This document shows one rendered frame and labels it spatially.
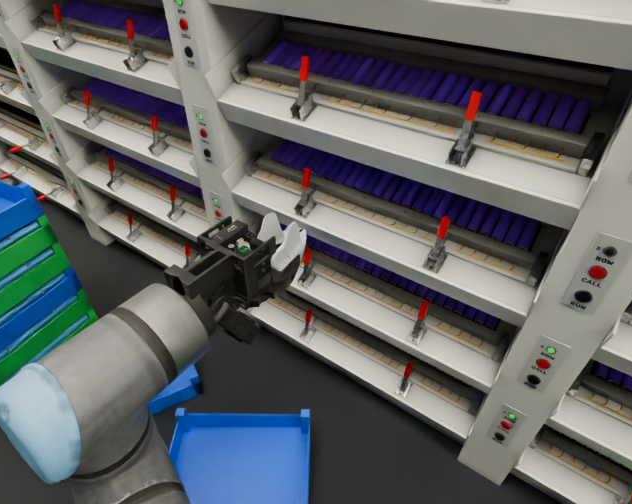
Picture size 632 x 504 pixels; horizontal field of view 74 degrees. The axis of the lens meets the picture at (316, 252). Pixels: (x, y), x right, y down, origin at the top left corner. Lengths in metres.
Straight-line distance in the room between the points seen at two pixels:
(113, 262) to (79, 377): 1.22
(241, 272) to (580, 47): 0.42
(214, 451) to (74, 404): 0.71
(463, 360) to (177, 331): 0.58
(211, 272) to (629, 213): 0.46
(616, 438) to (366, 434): 0.49
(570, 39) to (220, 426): 0.97
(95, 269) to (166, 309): 1.19
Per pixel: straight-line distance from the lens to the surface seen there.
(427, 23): 0.58
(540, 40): 0.54
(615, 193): 0.58
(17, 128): 1.91
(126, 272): 1.54
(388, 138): 0.65
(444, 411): 1.01
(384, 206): 0.77
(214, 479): 1.05
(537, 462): 1.02
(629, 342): 0.73
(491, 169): 0.61
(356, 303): 0.90
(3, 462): 1.25
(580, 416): 0.87
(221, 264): 0.44
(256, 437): 1.07
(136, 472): 0.47
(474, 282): 0.71
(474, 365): 0.85
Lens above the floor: 0.96
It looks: 40 degrees down
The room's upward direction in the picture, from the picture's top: straight up
